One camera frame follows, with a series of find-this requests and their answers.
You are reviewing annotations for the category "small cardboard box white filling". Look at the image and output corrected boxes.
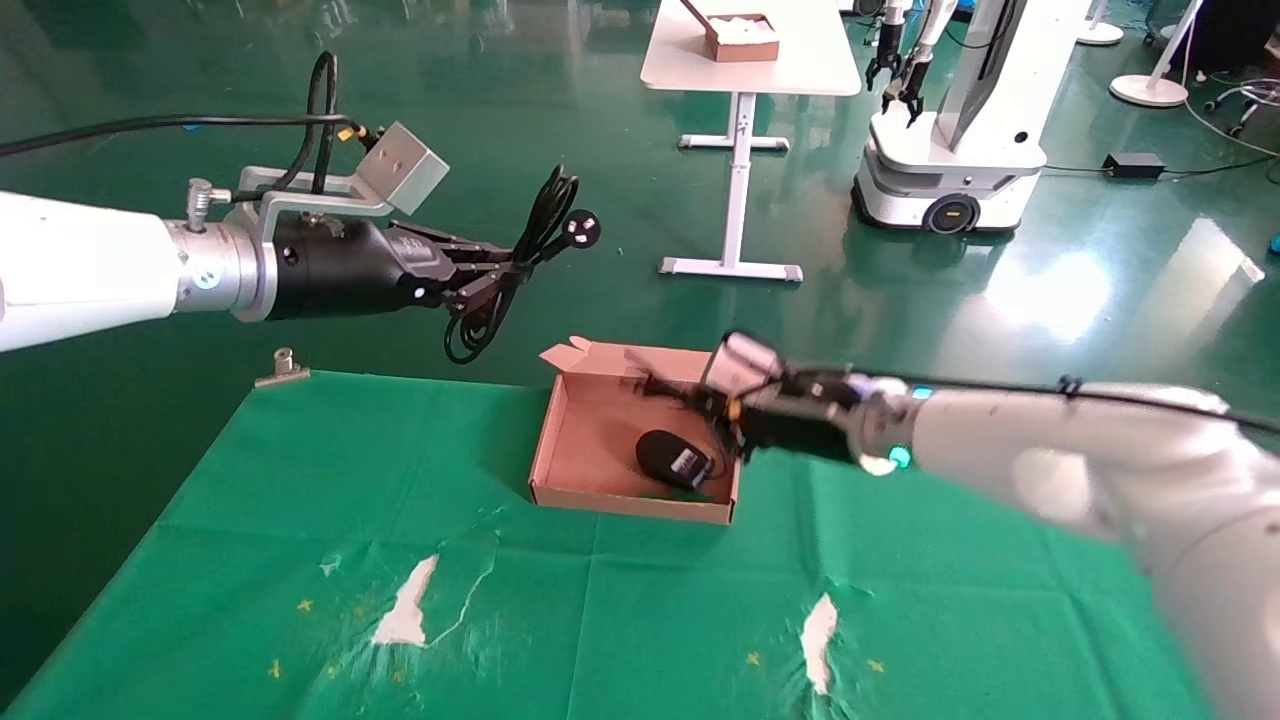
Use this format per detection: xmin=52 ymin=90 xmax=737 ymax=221
xmin=679 ymin=0 xmax=782 ymax=65

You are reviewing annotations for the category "open brown cardboard box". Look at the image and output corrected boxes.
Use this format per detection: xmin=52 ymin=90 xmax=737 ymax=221
xmin=527 ymin=337 xmax=767 ymax=527

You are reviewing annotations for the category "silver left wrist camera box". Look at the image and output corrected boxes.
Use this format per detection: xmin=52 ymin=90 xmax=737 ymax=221
xmin=185 ymin=121 xmax=452 ymax=233

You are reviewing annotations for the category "black floor cable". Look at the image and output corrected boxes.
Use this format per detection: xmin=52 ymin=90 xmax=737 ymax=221
xmin=1042 ymin=98 xmax=1280 ymax=185

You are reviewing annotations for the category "white wheeled background robot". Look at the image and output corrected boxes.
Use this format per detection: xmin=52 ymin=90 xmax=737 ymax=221
xmin=851 ymin=0 xmax=1093 ymax=237

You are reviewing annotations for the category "black wired computer mouse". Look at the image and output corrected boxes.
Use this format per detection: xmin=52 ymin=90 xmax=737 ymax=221
xmin=624 ymin=350 xmax=743 ymax=493

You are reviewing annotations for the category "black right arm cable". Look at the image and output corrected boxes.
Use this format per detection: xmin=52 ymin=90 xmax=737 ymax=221
xmin=870 ymin=370 xmax=1280 ymax=438

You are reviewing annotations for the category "black background robot gripper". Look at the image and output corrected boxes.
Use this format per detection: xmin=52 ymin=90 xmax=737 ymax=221
xmin=865 ymin=36 xmax=905 ymax=95
xmin=881 ymin=52 xmax=934 ymax=130

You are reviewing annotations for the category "green tablecloth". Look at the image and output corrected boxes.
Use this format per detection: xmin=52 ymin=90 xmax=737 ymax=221
xmin=0 ymin=371 xmax=1216 ymax=720

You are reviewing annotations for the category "white round stand base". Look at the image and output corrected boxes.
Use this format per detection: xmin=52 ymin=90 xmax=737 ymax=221
xmin=1076 ymin=0 xmax=1126 ymax=48
xmin=1108 ymin=0 xmax=1205 ymax=109

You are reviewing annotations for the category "office chair wheel base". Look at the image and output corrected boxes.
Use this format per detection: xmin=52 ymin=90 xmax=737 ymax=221
xmin=1205 ymin=78 xmax=1280 ymax=140

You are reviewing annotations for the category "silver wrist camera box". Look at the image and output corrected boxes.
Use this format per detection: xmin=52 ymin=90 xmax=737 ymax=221
xmin=185 ymin=121 xmax=452 ymax=233
xmin=699 ymin=331 xmax=788 ymax=397

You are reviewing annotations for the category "black power adapter brick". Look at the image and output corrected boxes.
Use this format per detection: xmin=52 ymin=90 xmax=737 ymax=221
xmin=1102 ymin=151 xmax=1167 ymax=182

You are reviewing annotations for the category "white pedestal table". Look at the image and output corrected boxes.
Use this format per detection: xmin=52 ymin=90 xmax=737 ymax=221
xmin=639 ymin=0 xmax=864 ymax=286

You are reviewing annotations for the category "silver binder clip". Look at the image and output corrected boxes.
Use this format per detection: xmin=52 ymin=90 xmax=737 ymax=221
xmin=253 ymin=347 xmax=310 ymax=390

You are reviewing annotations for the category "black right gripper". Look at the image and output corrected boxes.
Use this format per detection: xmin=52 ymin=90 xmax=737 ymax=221
xmin=625 ymin=368 xmax=873 ymax=465

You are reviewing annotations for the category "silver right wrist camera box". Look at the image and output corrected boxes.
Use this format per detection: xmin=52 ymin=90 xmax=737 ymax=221
xmin=699 ymin=331 xmax=788 ymax=397

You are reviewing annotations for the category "black power cable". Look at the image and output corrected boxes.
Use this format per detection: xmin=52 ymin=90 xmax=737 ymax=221
xmin=442 ymin=164 xmax=603 ymax=366

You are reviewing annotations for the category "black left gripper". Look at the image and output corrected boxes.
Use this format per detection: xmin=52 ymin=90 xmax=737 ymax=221
xmin=263 ymin=214 xmax=523 ymax=323

